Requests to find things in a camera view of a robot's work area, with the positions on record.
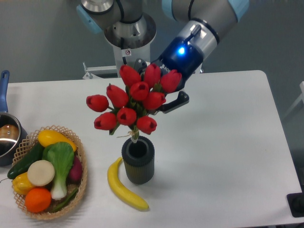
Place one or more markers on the black device at table edge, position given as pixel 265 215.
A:
pixel 296 204

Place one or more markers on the purple sweet potato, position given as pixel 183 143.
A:
pixel 75 173

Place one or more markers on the orange fruit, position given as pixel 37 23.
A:
pixel 38 200

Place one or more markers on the blue handled saucepan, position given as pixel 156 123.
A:
pixel 11 131

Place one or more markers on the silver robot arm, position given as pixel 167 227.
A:
pixel 130 31

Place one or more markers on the dark green cucumber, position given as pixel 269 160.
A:
pixel 22 166

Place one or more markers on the cream round bun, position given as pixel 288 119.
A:
pixel 41 173

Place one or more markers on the woven wicker basket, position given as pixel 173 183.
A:
pixel 25 146

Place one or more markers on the yellow banana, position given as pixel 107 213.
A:
pixel 120 191

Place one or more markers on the red tulip bouquet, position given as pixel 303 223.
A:
pixel 131 106

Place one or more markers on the white frame at right edge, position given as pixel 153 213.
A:
pixel 296 106

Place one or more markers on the yellow bell pepper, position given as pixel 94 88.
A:
pixel 22 185

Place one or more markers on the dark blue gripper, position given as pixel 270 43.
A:
pixel 182 56

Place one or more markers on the green bean pod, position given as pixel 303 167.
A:
pixel 65 202

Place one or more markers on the yellow squash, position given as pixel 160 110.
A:
pixel 49 137

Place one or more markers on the dark grey ribbed vase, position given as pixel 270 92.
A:
pixel 138 158

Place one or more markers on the green bok choy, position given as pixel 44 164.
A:
pixel 61 156

